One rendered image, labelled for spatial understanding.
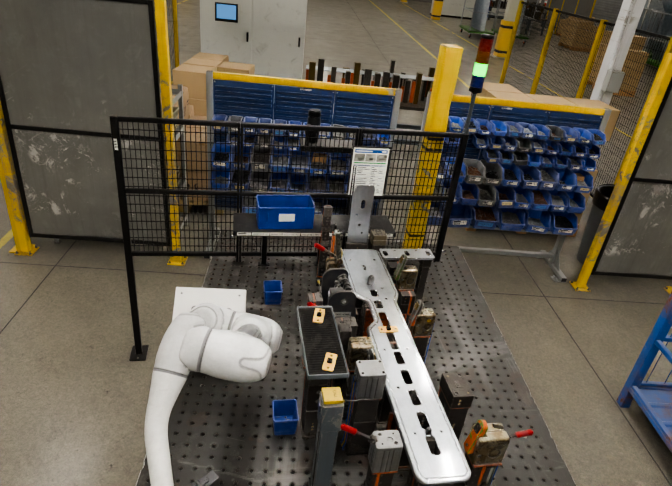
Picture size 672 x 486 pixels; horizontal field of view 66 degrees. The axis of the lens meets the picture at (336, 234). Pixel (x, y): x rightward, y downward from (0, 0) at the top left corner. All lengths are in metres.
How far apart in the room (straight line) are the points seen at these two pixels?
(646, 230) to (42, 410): 4.58
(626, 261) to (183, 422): 3.98
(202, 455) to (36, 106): 2.91
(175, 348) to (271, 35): 7.32
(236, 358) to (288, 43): 7.34
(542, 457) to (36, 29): 3.80
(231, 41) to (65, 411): 6.48
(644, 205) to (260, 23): 5.99
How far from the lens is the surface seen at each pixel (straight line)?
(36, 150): 4.39
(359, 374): 1.83
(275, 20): 8.53
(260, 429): 2.18
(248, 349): 1.55
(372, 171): 2.94
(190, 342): 1.56
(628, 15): 6.54
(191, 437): 2.17
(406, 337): 2.19
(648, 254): 5.18
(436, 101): 2.95
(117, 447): 3.11
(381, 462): 1.76
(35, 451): 3.21
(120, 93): 3.99
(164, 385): 1.58
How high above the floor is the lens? 2.36
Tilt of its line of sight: 29 degrees down
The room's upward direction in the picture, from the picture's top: 7 degrees clockwise
